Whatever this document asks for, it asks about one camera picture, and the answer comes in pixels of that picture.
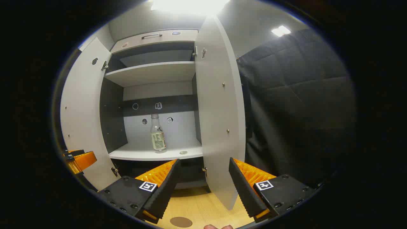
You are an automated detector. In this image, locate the clear glass bottle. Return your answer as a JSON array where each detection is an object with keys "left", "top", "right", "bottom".
[{"left": 150, "top": 114, "right": 168, "bottom": 154}]

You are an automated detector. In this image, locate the brown round coaster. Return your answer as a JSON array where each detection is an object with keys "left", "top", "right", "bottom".
[{"left": 169, "top": 217, "right": 193, "bottom": 228}]

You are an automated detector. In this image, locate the grey cabinet drawer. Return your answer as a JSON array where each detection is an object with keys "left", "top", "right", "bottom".
[{"left": 111, "top": 29, "right": 199, "bottom": 54}]

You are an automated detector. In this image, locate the grey cabinet shelf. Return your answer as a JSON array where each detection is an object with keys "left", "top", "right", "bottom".
[{"left": 104, "top": 61, "right": 196, "bottom": 88}]

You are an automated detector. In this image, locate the grey cabinet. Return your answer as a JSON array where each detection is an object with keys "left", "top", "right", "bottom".
[{"left": 100, "top": 29, "right": 207, "bottom": 191}]

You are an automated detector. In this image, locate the small ceiling light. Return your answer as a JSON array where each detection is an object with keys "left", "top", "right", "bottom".
[{"left": 271, "top": 25, "right": 292, "bottom": 37}]

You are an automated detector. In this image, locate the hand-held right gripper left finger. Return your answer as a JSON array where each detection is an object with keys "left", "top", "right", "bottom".
[{"left": 97, "top": 158, "right": 181, "bottom": 225}]

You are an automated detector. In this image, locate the long ceiling light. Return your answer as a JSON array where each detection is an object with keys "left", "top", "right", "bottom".
[{"left": 151, "top": 0, "right": 230, "bottom": 16}]

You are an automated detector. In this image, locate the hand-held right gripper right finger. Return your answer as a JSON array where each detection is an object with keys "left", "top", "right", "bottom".
[{"left": 228, "top": 157, "right": 318, "bottom": 223}]

